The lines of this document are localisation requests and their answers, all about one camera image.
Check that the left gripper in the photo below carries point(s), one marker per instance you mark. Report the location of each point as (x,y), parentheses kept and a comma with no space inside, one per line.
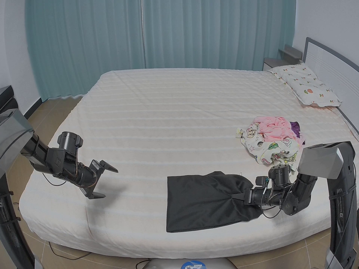
(88,176)

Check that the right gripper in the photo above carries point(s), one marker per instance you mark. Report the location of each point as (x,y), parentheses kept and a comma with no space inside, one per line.
(255,196)

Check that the black T-shirt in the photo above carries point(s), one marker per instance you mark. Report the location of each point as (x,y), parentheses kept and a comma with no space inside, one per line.
(202,200)

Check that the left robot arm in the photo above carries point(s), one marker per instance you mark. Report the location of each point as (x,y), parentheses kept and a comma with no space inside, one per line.
(42,161)

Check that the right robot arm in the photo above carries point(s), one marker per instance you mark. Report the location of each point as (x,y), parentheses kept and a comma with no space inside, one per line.
(322,183)

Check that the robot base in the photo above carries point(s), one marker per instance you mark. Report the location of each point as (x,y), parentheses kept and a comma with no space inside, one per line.
(190,263)

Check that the pile of clothes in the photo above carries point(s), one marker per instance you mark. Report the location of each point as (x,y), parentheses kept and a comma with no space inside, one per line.
(272,139)

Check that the bed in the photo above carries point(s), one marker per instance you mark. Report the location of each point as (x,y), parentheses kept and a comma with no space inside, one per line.
(182,108)

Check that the black chest of drawers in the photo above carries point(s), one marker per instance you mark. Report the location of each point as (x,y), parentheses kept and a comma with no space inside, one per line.
(8,99)

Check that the white printed pillow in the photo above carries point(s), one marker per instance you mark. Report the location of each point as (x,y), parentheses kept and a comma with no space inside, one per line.
(305,84)

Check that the grey bedside table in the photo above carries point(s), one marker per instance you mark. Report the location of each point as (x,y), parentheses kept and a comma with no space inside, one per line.
(280,60)

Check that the blue-green curtain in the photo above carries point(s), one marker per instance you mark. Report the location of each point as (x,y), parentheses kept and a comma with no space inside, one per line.
(218,24)
(84,38)

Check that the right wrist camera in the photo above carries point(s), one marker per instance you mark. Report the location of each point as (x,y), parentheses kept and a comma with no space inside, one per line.
(261,180)

